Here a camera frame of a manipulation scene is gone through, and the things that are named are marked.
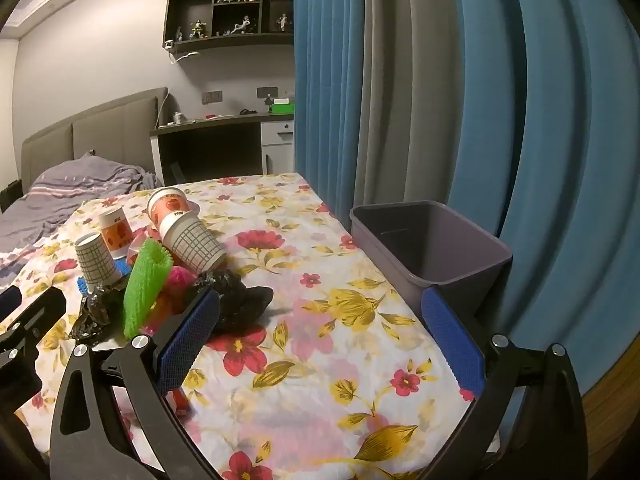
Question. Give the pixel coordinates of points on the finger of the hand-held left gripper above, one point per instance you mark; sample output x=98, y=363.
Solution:
x=37, y=315
x=7, y=301

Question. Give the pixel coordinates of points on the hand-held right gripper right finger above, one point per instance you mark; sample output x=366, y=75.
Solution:
x=452, y=335

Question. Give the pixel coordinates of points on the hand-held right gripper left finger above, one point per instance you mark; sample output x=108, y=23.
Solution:
x=192, y=330

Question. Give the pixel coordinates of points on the pink red packet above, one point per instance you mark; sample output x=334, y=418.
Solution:
x=179, y=280

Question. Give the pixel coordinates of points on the blue cloth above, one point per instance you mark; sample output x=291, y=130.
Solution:
x=82, y=288

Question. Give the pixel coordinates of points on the black plastic bag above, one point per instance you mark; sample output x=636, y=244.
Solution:
x=92, y=315
x=240, y=300

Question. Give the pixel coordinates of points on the green foam net sleeve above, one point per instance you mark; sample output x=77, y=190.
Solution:
x=142, y=290

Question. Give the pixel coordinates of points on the red wrapper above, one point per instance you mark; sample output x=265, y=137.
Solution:
x=180, y=400

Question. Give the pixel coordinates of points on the small grid print paper cup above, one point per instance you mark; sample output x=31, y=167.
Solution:
x=95, y=262

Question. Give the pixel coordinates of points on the purple plastic bin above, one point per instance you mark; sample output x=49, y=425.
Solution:
x=425, y=240

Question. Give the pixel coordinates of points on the large red-label can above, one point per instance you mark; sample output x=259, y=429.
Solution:
x=167, y=207

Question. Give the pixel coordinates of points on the floral tablecloth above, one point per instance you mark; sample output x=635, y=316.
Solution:
x=310, y=340

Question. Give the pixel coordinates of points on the grey striped duvet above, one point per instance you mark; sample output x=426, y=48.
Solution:
x=75, y=185

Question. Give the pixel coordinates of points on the dark wooden desk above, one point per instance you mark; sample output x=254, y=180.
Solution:
x=200, y=150

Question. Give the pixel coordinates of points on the grey upholstered headboard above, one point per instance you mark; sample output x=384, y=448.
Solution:
x=100, y=130

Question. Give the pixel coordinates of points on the white drawer cabinet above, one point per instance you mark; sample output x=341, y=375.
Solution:
x=277, y=147

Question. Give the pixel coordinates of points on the blue curtain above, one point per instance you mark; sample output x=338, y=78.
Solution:
x=325, y=85
x=560, y=160

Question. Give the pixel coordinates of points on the green box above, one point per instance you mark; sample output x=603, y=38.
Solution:
x=282, y=108

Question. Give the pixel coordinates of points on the small dark figure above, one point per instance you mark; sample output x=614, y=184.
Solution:
x=269, y=102

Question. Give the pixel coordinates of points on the grey curtain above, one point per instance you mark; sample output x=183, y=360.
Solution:
x=420, y=85

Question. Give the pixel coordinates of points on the row of figurines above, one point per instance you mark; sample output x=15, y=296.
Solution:
x=245, y=25

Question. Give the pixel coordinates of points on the grey wall socket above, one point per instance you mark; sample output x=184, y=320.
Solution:
x=212, y=97
x=266, y=92

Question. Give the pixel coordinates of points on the dark wall shelf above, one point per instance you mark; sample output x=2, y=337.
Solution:
x=190, y=5

